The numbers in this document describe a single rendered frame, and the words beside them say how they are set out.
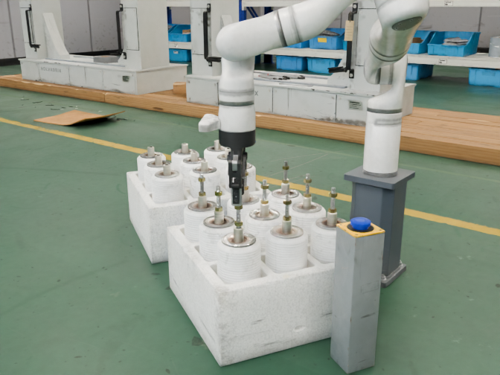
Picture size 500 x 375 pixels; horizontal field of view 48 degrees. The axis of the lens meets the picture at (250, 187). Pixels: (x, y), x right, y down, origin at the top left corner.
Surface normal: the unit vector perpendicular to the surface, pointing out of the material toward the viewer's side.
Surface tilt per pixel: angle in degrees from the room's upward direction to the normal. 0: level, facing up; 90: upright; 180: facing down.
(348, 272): 90
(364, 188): 90
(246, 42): 89
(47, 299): 0
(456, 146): 90
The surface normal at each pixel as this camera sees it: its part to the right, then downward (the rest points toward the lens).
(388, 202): 0.12, 0.31
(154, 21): 0.79, 0.19
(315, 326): 0.40, 0.29
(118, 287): 0.00, -0.95
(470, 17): -0.62, 0.25
